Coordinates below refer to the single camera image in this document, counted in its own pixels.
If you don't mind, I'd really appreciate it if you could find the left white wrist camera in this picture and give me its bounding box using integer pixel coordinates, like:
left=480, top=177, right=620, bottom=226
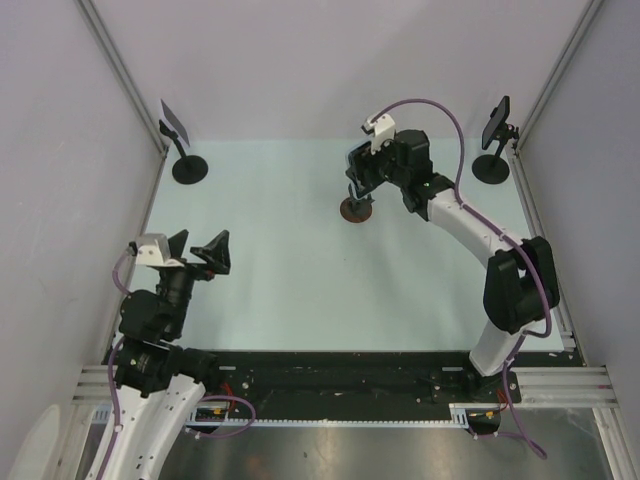
left=126, top=234, right=183, bottom=268

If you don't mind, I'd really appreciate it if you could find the white cable duct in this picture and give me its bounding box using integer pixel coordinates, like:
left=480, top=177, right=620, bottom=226
left=92, top=402, right=489, bottom=430

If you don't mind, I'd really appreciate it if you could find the black smartphone on right stand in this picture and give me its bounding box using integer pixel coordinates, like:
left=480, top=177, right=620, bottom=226
left=481, top=95, right=511, bottom=150

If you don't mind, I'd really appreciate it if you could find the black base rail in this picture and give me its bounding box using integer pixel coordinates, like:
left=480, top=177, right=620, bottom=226
left=207, top=351, right=577, bottom=424

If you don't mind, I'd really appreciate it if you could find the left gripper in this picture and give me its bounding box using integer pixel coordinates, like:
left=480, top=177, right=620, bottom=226
left=157, top=229, right=230, bottom=335

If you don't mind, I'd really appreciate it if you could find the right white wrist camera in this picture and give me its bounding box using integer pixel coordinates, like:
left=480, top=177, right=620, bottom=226
left=361, top=114, right=396, bottom=155

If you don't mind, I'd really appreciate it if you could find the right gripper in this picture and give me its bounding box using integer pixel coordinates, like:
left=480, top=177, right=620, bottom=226
left=347, top=134, right=409, bottom=192

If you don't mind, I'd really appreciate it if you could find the black phone stand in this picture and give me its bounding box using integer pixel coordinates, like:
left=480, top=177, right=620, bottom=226
left=159, top=120, right=209, bottom=185
left=472, top=123, right=520, bottom=185

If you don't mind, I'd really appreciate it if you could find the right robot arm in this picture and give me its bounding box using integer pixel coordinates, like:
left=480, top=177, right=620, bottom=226
left=341, top=130, right=559, bottom=401

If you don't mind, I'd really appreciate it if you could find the blue-cased smartphone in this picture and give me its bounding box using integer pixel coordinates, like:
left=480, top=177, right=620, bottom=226
left=345, top=141, right=374, bottom=176

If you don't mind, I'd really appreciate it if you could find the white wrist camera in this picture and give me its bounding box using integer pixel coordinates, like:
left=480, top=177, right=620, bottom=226
left=361, top=114, right=396, bottom=155
left=126, top=234, right=183, bottom=268

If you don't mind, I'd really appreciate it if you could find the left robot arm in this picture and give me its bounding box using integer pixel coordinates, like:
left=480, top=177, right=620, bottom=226
left=86, top=230, right=231, bottom=479

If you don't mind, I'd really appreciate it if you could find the rusty round phone stand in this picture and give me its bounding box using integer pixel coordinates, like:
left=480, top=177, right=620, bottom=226
left=339, top=195, right=374, bottom=224

